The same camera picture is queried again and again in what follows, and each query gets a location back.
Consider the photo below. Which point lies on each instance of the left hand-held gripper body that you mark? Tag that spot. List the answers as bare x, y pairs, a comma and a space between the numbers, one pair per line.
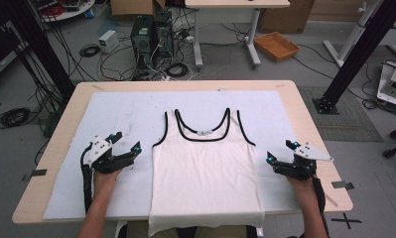
101, 150

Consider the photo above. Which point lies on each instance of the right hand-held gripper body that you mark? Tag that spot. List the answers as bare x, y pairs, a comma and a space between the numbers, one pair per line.
301, 167

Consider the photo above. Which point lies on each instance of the white tank top black trim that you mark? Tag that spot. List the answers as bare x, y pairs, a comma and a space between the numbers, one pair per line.
202, 172

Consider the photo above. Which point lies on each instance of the person's right hand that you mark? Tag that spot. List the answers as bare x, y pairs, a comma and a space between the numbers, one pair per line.
304, 190

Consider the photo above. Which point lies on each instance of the person's left hand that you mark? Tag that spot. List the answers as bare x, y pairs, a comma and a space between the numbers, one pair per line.
105, 181

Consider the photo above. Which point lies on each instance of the pale felt mat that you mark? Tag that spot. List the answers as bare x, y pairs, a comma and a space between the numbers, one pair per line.
126, 109

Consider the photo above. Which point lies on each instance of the light wooden table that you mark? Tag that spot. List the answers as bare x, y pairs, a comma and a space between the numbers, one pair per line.
65, 132

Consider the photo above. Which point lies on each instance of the black tape piece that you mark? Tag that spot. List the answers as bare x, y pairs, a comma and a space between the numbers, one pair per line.
342, 185
38, 172

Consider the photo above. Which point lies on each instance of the tan tape strip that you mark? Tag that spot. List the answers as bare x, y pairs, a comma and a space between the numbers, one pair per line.
331, 200

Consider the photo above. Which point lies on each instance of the grey floor mat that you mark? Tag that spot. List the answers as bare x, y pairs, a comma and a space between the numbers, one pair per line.
351, 125

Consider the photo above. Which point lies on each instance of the black tape cross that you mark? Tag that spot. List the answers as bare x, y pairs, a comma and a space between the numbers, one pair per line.
346, 220

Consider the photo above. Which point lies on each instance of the white power strip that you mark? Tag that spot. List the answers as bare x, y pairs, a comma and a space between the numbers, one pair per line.
165, 78

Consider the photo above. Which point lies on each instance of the person's legs khaki trousers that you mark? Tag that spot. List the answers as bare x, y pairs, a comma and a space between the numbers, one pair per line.
137, 231

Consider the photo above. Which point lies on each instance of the white power supply box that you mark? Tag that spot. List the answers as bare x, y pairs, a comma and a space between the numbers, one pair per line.
107, 41

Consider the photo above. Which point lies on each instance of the orange wicker basket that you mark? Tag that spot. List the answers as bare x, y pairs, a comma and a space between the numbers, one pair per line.
276, 46

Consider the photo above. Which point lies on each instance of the black computer tower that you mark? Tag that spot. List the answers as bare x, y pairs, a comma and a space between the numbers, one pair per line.
164, 36
141, 39

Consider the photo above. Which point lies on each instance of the white machine on floor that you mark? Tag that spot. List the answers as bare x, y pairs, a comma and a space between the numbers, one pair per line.
392, 86

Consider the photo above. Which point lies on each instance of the white metal stand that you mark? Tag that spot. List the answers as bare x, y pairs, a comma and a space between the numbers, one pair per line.
351, 39

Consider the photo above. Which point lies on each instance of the large closed cardboard box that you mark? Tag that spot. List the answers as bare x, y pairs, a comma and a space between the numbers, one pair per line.
285, 18

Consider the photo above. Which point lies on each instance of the round white table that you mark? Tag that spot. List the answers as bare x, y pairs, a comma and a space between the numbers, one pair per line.
69, 13

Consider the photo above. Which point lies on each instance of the dark equipment rack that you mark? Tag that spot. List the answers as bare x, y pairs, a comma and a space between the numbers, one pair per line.
0, 46

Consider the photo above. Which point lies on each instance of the white-legged desk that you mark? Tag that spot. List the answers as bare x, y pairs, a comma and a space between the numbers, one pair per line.
235, 3

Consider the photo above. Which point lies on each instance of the black metal post with base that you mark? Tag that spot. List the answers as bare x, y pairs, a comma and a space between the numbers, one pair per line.
364, 49

